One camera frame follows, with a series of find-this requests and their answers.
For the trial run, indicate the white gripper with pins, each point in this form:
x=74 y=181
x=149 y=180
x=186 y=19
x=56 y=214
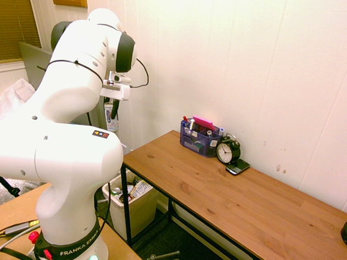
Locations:
x=116 y=91

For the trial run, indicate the white drink can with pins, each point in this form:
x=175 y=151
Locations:
x=108 y=119

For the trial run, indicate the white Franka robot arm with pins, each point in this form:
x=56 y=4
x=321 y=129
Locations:
x=57 y=128

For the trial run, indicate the beige trash bin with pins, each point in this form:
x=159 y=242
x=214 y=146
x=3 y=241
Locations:
x=140 y=214

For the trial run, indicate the red capped pen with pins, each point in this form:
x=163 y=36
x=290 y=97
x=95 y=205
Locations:
x=185 y=121

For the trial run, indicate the snack bag with nutrition label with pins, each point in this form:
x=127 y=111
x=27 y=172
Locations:
x=139 y=189

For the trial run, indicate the pink sticky note pad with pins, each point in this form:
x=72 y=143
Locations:
x=203 y=123

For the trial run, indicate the blue mesh desk organizer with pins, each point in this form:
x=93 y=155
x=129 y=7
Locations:
x=199 y=145

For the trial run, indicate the white plastic bag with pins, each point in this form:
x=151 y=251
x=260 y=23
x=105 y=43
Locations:
x=8 y=100

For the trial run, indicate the white marker with blue cap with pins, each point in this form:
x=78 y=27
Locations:
x=222 y=132

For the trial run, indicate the black twin-bell alarm clock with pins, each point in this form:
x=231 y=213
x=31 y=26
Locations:
x=227 y=151

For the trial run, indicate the black tripod leg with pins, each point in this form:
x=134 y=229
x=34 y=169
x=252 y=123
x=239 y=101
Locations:
x=7 y=185

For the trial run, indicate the black smartphone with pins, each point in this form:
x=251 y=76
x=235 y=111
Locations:
x=238 y=167

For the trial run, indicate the brown window blinds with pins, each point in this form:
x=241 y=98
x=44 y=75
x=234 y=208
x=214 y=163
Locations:
x=11 y=17

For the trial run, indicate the light fibreboard robot table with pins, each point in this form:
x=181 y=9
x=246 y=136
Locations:
x=7 y=207

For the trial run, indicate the red knob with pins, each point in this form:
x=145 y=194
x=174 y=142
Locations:
x=33 y=237

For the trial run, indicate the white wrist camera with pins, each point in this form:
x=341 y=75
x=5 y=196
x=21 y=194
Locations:
x=120 y=78

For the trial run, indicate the wooden table with black frame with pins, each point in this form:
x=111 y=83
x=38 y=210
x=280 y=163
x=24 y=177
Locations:
x=245 y=206

